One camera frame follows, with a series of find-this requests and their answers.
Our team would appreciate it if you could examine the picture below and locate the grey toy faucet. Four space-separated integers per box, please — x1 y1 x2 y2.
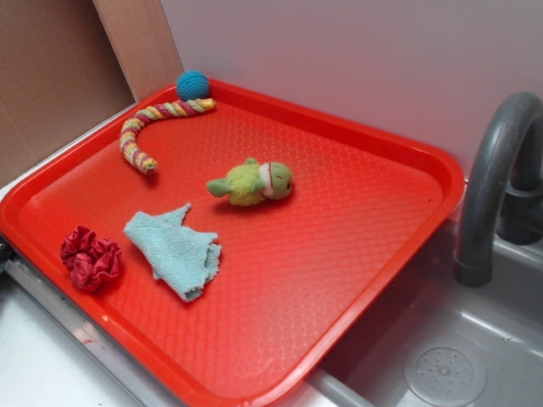
453 92 542 287

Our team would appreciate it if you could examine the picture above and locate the grey plastic sink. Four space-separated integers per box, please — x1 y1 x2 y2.
309 222 542 406

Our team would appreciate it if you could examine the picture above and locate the green plush toy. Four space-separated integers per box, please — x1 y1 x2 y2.
206 158 294 207

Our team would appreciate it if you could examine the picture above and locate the wooden board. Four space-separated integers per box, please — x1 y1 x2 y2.
93 0 183 101

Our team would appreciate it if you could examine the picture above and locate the multicolored twisted rope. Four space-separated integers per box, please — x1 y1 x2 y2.
119 98 216 176

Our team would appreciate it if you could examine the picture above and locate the red plastic tray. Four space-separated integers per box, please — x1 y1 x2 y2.
1 81 464 406

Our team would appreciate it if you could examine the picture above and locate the light blue cloth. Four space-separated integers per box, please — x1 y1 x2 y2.
124 203 221 303

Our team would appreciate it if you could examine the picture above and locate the blue crocheted ball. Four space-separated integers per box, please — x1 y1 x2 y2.
176 70 210 101

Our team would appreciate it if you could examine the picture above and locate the red scrunchie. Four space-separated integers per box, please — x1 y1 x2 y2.
59 226 122 293

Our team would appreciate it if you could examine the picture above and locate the brown cardboard panel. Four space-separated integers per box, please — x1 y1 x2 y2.
1 1 134 185

